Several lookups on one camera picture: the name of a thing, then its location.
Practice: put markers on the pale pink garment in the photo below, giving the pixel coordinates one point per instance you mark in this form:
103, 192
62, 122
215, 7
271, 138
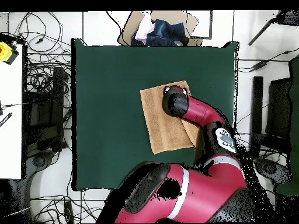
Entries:
144, 28

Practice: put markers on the tan terry towel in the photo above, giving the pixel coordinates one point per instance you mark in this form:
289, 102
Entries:
163, 130

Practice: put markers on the yellow emergency stop button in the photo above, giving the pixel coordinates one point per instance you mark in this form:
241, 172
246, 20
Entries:
5, 52

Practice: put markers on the black label strip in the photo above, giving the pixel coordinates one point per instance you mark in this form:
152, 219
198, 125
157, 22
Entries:
5, 119

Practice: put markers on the black power strip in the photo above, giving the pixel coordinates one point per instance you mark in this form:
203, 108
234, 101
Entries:
69, 212

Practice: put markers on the green cloth covered stand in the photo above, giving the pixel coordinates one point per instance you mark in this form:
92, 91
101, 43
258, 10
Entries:
294, 116

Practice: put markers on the black metal frame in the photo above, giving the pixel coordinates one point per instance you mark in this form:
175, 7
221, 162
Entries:
58, 93
257, 105

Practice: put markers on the black tripod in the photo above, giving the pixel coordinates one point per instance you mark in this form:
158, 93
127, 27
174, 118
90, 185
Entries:
289, 17

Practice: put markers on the white desk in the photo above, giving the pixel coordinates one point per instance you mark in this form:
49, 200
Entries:
10, 140

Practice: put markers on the blue jeans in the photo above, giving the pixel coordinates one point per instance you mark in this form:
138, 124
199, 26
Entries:
168, 32

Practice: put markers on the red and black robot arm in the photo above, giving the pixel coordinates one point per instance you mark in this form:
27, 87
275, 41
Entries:
198, 193

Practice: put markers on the dark green table cloth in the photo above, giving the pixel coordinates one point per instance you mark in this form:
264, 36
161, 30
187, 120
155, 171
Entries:
105, 93

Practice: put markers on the cardboard box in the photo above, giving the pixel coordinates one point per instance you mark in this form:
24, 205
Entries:
130, 28

